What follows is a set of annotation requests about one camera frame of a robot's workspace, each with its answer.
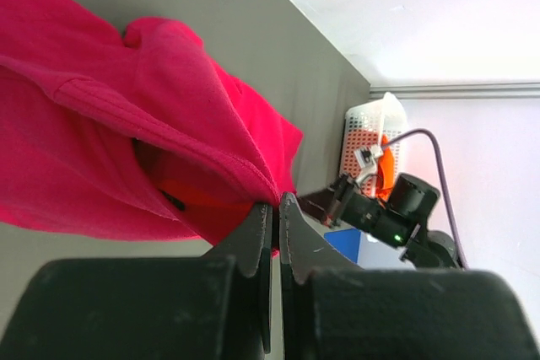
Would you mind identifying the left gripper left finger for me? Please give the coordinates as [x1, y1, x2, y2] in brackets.
[1, 204, 273, 359]

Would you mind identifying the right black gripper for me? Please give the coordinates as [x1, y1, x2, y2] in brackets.
[297, 175, 412, 248]

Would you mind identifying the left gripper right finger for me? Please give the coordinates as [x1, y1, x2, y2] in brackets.
[279, 193, 539, 359]

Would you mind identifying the pink red t-shirt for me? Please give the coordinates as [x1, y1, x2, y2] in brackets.
[1, 0, 302, 244]

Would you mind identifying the blue folder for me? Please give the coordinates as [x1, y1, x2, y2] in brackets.
[323, 228, 362, 264]

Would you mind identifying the orange t-shirt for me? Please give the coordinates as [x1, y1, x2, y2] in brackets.
[375, 148, 395, 201]

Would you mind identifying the white plastic basket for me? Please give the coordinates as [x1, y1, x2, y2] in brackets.
[339, 93, 408, 197]

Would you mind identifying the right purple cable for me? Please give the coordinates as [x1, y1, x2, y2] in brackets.
[381, 128, 469, 269]

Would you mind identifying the right aluminium frame post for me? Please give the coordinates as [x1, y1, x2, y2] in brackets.
[370, 83, 539, 100]

